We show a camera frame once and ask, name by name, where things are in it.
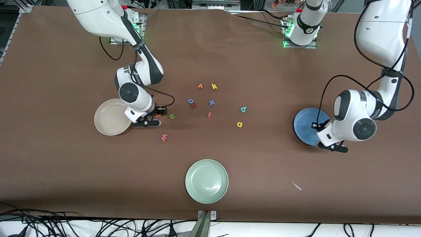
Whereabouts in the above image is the brown table cover sheet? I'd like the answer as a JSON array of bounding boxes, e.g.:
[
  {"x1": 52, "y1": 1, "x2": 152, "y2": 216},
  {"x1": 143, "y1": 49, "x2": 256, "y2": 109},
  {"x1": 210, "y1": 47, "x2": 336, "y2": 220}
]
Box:
[{"x1": 0, "y1": 6, "x2": 421, "y2": 225}]

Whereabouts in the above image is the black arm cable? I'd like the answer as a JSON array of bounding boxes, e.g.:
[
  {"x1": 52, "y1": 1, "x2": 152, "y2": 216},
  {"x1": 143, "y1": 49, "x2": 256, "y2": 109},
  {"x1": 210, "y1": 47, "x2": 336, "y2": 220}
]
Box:
[
  {"x1": 99, "y1": 36, "x2": 175, "y2": 107},
  {"x1": 316, "y1": 0, "x2": 415, "y2": 127}
]

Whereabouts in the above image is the aluminium frame profile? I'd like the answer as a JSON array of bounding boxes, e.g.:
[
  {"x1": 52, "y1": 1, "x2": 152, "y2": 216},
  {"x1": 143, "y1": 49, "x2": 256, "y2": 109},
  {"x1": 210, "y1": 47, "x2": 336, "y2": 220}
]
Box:
[{"x1": 0, "y1": 5, "x2": 33, "y2": 65}]

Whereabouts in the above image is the grey metal camera bracket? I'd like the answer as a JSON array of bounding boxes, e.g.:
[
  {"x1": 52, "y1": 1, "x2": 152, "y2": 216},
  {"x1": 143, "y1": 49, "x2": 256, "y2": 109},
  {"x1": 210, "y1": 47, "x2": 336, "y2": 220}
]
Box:
[{"x1": 197, "y1": 210, "x2": 217, "y2": 237}]

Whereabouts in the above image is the blue round plate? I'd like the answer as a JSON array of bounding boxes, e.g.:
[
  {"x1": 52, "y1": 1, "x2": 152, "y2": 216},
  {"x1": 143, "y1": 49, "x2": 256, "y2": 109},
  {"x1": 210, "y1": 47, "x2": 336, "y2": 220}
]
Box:
[{"x1": 294, "y1": 108, "x2": 331, "y2": 146}]

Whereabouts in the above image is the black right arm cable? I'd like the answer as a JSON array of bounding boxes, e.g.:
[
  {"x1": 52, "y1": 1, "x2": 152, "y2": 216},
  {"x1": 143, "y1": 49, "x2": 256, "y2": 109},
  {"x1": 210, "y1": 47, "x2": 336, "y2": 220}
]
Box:
[{"x1": 99, "y1": 36, "x2": 175, "y2": 107}]

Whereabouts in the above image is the orange brown clutter item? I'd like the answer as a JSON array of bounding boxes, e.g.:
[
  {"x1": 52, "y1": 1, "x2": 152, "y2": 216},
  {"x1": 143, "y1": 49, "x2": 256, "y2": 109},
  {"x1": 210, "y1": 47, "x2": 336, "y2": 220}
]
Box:
[{"x1": 271, "y1": 0, "x2": 296, "y2": 9}]

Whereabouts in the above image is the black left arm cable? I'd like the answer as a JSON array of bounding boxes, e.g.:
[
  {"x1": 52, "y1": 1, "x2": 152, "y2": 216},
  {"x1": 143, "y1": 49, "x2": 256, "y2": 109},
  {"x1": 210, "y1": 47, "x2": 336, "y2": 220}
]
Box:
[{"x1": 316, "y1": 0, "x2": 415, "y2": 127}]

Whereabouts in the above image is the pale green round plate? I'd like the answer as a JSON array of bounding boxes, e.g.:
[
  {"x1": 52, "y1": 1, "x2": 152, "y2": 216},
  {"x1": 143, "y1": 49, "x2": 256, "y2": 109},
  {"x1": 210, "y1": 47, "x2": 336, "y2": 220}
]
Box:
[{"x1": 185, "y1": 159, "x2": 229, "y2": 204}]

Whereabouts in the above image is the grey metal box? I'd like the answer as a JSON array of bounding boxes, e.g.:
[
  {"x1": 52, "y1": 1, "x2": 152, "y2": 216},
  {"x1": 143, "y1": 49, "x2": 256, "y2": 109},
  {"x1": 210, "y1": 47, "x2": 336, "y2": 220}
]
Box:
[{"x1": 192, "y1": 0, "x2": 241, "y2": 10}]

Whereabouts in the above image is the beige round plate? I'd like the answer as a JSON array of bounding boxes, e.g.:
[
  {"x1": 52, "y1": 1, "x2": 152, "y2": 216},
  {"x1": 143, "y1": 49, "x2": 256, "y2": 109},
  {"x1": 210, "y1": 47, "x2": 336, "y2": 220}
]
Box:
[{"x1": 94, "y1": 98, "x2": 134, "y2": 136}]

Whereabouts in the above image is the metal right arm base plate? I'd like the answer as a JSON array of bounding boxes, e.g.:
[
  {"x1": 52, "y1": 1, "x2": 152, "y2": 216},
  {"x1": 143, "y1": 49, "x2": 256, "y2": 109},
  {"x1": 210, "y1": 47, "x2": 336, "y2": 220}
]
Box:
[{"x1": 109, "y1": 10, "x2": 147, "y2": 45}]

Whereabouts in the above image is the black cable on table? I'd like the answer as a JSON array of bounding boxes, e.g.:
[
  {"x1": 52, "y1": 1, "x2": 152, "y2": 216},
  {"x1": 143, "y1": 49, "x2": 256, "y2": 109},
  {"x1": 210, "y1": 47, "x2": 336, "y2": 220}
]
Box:
[{"x1": 235, "y1": 14, "x2": 288, "y2": 29}]

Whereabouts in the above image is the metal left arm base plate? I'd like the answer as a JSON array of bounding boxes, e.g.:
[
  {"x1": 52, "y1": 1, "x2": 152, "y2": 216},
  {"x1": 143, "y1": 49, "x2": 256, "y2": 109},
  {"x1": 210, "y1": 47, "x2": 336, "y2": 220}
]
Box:
[{"x1": 282, "y1": 16, "x2": 318, "y2": 49}]

